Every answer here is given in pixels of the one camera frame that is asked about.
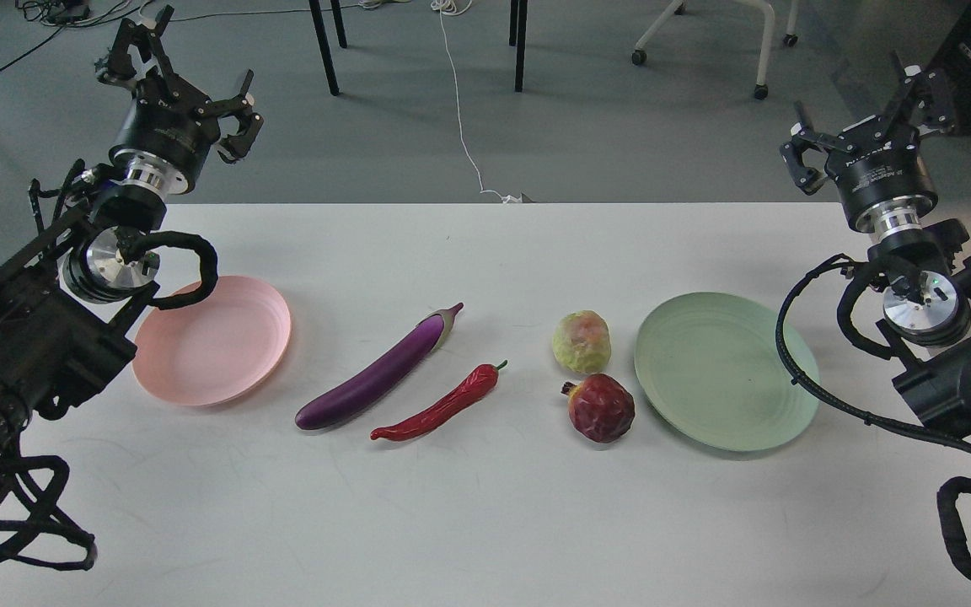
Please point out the red chili pepper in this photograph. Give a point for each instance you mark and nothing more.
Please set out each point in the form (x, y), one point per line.
(472, 389)

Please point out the yellow green custard apple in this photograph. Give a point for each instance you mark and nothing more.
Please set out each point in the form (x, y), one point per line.
(581, 342)

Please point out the red pomegranate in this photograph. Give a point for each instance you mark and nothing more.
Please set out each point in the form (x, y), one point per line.
(600, 408)

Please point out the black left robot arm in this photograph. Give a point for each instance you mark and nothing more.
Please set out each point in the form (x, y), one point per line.
(100, 258)

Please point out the black table legs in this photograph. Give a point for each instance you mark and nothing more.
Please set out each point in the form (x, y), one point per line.
(427, 55)

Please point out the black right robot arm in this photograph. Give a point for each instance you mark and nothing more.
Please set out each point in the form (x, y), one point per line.
(909, 300)

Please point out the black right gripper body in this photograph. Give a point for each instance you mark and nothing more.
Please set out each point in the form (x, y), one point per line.
(873, 177)

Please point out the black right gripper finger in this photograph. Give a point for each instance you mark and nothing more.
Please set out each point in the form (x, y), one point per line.
(921, 106)
(803, 138)

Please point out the white chair base with casters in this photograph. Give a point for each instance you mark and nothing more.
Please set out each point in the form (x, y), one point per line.
(751, 40)

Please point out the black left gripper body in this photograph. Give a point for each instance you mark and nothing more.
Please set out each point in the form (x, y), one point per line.
(182, 141)

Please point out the purple eggplant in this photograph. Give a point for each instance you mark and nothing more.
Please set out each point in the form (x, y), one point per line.
(363, 390)

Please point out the light green plate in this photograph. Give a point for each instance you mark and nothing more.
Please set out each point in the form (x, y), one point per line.
(709, 365)

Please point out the pink plate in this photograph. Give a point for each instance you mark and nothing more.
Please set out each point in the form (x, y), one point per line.
(215, 351)

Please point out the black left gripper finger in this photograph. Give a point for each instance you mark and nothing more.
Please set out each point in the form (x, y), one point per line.
(137, 61)
(231, 125)

